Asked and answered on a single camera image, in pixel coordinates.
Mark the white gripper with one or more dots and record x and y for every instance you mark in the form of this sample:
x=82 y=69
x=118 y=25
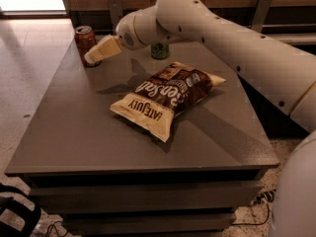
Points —
x=126 y=34

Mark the red coke can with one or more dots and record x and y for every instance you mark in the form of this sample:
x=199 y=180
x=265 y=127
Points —
x=85 y=40

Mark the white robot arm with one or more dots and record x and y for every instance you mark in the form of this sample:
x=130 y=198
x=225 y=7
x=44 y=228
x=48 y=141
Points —
x=283 y=74

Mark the green soda can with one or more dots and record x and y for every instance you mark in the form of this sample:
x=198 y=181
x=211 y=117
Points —
x=159 y=51

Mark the brown chip bag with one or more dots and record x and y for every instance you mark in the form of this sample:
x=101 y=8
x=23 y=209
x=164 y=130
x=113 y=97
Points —
x=157 y=101

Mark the grey drawer cabinet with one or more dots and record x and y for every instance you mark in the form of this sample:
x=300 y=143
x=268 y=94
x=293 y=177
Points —
x=108 y=177

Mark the black chair part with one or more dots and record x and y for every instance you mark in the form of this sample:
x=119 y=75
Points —
x=31 y=218

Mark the white power strip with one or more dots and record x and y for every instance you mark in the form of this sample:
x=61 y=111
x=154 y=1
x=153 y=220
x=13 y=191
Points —
x=265 y=196

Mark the left metal bracket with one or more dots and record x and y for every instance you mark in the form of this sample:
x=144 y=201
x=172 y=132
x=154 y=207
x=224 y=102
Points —
x=115 y=7

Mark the metal bracket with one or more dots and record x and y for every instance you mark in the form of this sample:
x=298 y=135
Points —
x=115 y=7
x=260 y=14

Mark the right metal bracket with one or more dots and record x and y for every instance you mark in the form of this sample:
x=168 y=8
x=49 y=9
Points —
x=260 y=14

